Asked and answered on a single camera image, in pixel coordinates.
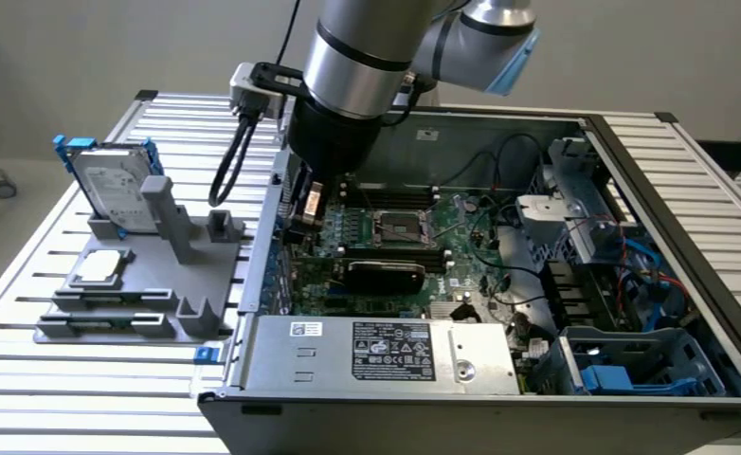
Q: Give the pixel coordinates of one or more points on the blue disk caddy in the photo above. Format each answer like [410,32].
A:
[607,379]

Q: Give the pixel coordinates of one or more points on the green RAM stick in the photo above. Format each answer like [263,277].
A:
[95,322]

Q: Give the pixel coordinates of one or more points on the black table corner cap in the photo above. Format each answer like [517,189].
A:
[145,95]
[666,118]

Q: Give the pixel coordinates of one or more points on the black fan shroud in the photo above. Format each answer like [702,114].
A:
[582,294]

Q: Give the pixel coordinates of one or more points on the grey plastic disk bay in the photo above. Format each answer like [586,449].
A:
[674,351]

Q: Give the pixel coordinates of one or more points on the silver chipset heatsink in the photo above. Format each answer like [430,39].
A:
[448,311]

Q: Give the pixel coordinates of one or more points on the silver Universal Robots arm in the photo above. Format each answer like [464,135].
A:
[358,52]

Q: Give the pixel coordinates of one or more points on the hard disk with blue carrier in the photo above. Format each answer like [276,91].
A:
[113,189]

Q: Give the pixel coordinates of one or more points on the aluminium side table frame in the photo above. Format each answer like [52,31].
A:
[740,151]

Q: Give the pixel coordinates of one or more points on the silver power supply unit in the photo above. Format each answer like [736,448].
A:
[326,355]

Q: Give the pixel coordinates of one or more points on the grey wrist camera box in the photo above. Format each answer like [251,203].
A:
[254,90]

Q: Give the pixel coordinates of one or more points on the silver CPU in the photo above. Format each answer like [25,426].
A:
[99,267]

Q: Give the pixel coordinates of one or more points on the small blue clip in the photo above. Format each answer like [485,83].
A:
[205,355]

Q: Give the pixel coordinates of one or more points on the grey metal disk bay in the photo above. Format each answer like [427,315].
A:
[573,208]

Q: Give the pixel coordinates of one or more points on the grey castor wheel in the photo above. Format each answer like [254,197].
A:
[4,186]

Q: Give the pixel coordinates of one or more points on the open black PC case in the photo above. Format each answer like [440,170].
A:
[408,417]

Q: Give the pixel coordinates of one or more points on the black RAM slot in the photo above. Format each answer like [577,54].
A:
[436,266]
[395,188]
[395,251]
[395,201]

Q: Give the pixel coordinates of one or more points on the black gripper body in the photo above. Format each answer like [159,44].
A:
[332,142]

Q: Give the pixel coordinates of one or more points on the CPU socket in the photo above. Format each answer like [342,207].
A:
[402,228]

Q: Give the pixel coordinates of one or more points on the grey parts rack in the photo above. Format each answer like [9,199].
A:
[173,284]

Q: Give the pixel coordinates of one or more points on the black shrouded graphics card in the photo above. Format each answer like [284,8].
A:
[383,282]

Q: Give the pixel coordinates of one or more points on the green motherboard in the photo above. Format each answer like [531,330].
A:
[464,256]

